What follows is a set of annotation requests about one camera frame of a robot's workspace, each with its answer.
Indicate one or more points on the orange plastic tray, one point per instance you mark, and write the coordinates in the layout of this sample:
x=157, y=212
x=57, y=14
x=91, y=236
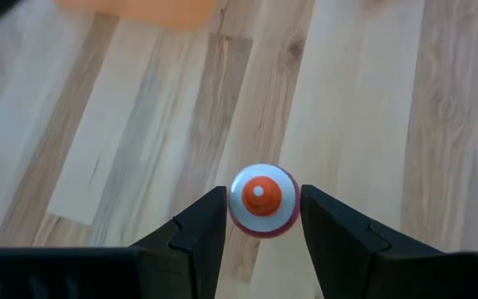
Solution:
x=139, y=10

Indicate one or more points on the large orange food coloring bottle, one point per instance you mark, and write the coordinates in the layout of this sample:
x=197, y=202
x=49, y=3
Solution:
x=261, y=199

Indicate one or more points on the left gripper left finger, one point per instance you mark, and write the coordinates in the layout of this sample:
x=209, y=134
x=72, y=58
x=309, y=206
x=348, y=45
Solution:
x=206, y=232

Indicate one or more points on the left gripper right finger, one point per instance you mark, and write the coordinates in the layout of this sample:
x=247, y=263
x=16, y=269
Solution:
x=334, y=236

